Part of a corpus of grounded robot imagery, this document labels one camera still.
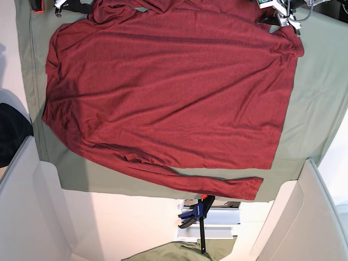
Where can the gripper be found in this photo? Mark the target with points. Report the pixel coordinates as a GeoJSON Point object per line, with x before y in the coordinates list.
{"type": "Point", "coordinates": [285, 17]}
{"type": "Point", "coordinates": [75, 6]}

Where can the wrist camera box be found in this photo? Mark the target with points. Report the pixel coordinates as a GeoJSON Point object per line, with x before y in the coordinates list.
{"type": "Point", "coordinates": [265, 3]}

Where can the white chair right side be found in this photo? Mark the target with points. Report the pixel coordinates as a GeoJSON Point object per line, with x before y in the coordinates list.
{"type": "Point", "coordinates": [303, 222]}

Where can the olive green cushion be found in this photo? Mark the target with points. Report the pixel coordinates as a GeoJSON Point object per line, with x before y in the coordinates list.
{"type": "Point", "coordinates": [216, 249]}

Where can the aluminium frame rails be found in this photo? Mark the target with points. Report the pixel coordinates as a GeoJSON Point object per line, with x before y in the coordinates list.
{"type": "Point", "coordinates": [222, 222]}

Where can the red long-sleeve T-shirt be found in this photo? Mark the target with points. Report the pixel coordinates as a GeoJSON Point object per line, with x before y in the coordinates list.
{"type": "Point", "coordinates": [148, 87]}

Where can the white chair left side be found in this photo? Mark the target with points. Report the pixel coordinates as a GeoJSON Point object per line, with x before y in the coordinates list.
{"type": "Point", "coordinates": [35, 224]}

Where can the blue black bar clamp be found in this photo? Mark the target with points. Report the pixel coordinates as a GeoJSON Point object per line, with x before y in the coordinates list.
{"type": "Point", "coordinates": [198, 213]}

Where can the orange black clamp at edge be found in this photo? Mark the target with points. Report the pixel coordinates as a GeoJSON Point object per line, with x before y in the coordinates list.
{"type": "Point", "coordinates": [37, 6]}

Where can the dark navy fabric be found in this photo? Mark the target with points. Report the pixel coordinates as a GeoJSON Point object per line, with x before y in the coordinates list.
{"type": "Point", "coordinates": [14, 129]}

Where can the green table cloth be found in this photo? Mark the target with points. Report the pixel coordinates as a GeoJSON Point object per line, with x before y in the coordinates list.
{"type": "Point", "coordinates": [314, 117]}

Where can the white chair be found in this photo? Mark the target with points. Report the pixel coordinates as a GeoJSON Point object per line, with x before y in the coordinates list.
{"type": "Point", "coordinates": [35, 224]}
{"type": "Point", "coordinates": [303, 222]}

